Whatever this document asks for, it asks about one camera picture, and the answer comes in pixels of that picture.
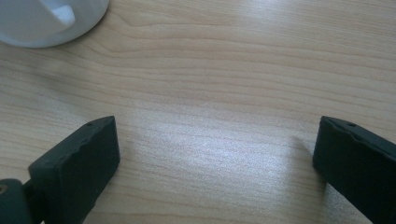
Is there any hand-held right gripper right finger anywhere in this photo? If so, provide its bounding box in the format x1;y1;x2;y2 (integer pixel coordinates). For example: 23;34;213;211
312;116;396;224

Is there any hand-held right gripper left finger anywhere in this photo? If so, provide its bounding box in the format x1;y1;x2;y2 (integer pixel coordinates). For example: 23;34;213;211
28;116;121;224

